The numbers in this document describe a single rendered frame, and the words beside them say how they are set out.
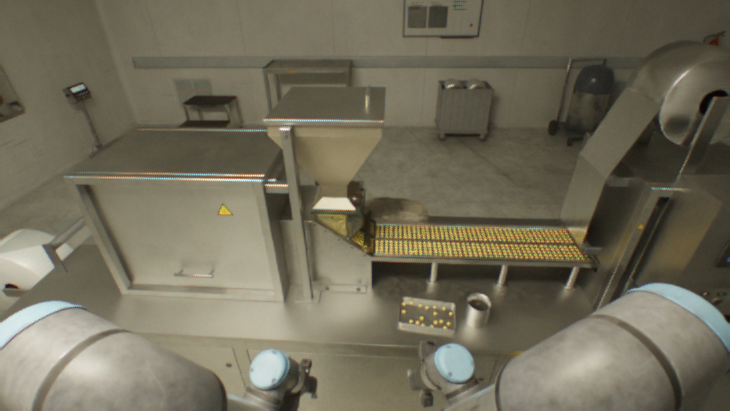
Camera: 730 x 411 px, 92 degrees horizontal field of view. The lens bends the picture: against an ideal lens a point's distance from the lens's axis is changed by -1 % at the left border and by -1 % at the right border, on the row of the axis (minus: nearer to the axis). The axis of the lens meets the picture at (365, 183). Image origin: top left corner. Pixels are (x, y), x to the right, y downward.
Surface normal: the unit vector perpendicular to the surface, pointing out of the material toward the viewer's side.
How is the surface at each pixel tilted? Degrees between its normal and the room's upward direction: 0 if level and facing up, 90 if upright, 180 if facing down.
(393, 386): 90
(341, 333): 0
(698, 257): 90
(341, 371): 90
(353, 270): 90
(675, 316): 5
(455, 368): 19
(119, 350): 27
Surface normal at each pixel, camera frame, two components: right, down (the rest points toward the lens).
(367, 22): -0.07, 0.51
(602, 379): -0.45, -0.43
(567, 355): -0.62, -0.70
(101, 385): 0.34, -0.58
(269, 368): -0.14, -0.66
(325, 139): -0.05, 0.81
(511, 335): -0.01, -0.86
